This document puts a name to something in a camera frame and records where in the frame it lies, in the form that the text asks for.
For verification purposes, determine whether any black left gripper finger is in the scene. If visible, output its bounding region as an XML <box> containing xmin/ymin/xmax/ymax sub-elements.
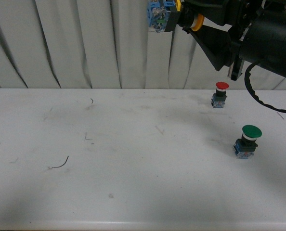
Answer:
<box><xmin>182</xmin><ymin>25</ymin><xmax>233</xmax><ymax>71</ymax></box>

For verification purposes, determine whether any yellow push button switch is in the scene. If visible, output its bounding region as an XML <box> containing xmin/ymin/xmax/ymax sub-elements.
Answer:
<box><xmin>146</xmin><ymin>0</ymin><xmax>205</xmax><ymax>34</ymax></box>

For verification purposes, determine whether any green push button switch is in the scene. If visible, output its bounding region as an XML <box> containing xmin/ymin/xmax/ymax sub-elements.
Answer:
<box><xmin>234</xmin><ymin>125</ymin><xmax>262</xmax><ymax>159</ymax></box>

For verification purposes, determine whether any white pleated curtain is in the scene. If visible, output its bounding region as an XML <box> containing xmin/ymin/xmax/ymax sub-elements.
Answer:
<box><xmin>0</xmin><ymin>0</ymin><xmax>286</xmax><ymax>90</ymax></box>

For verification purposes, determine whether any red push button switch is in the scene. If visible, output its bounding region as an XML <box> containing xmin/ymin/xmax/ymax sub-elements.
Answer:
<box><xmin>211</xmin><ymin>82</ymin><xmax>229</xmax><ymax>108</ymax></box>

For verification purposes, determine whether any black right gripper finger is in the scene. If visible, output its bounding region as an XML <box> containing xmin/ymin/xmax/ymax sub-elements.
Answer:
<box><xmin>181</xmin><ymin>0</ymin><xmax>241</xmax><ymax>26</ymax></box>

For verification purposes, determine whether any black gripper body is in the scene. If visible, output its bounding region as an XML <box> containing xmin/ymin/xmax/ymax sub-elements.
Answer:
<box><xmin>229</xmin><ymin>0</ymin><xmax>286</xmax><ymax>81</ymax></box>

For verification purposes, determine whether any black coiled cable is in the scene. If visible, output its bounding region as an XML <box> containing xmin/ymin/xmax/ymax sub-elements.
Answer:
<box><xmin>244</xmin><ymin>61</ymin><xmax>286</xmax><ymax>113</ymax></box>

